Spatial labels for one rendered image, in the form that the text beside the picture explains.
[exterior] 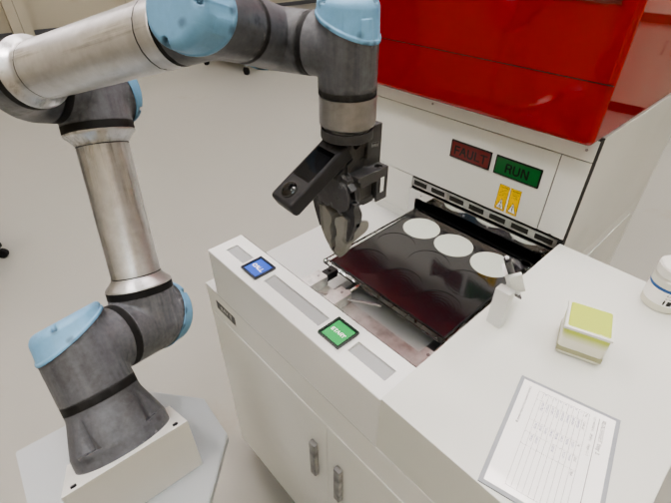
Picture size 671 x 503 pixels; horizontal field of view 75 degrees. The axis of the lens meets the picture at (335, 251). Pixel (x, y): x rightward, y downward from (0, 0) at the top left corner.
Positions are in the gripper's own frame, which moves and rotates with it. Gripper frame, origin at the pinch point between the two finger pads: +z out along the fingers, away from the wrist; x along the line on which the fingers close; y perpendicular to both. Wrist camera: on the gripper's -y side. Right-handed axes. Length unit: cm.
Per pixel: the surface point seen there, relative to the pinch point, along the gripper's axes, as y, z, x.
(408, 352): 12.6, 27.6, -8.1
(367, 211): 53, 34, 42
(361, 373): -2.5, 19.6, -9.4
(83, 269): -13, 116, 197
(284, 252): 19, 34, 42
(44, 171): 6, 116, 347
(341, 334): 0.7, 19.2, -1.0
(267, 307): -4.1, 21.6, 16.3
